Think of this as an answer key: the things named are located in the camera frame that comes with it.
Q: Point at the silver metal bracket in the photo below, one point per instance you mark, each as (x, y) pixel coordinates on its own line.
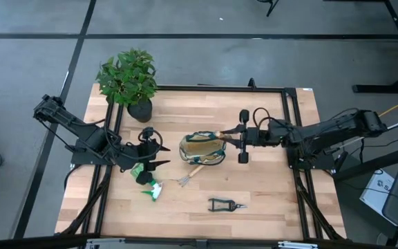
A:
(105, 243)
(297, 245)

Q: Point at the small black bracket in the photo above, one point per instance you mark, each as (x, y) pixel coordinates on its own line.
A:
(251, 82)

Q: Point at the white cardboard box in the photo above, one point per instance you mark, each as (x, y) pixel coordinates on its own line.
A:
(375, 193)

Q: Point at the black pruning shears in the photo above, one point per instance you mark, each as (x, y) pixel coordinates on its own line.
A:
(233, 206)

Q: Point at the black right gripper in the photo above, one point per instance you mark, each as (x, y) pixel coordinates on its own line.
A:
(257, 136)

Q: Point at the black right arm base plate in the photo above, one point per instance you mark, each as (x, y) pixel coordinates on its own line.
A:
(323, 164)

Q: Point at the black aluminium table frame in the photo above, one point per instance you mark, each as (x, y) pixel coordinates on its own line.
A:
(219, 89)

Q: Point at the green spray bottle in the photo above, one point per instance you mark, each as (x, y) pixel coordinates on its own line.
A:
(155, 191)

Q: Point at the beige green gardening bag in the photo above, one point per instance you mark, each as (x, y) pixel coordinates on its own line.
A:
(202, 148)

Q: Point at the green potted plant black pot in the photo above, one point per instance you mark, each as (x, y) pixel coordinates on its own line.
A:
(130, 76)

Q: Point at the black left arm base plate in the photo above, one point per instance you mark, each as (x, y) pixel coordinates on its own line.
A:
(78, 159)

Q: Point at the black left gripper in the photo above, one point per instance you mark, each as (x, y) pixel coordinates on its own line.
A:
(147, 155)

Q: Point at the black desk frame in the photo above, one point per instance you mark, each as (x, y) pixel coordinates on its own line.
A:
(385, 89)

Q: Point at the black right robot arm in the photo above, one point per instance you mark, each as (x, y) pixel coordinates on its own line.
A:
(323, 136)

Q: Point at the black chair base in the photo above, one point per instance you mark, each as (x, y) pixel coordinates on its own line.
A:
(271, 7)

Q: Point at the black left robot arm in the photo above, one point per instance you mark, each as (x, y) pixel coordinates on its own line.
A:
(81, 131)

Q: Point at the black desk beam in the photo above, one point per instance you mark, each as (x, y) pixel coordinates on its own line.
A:
(375, 164)

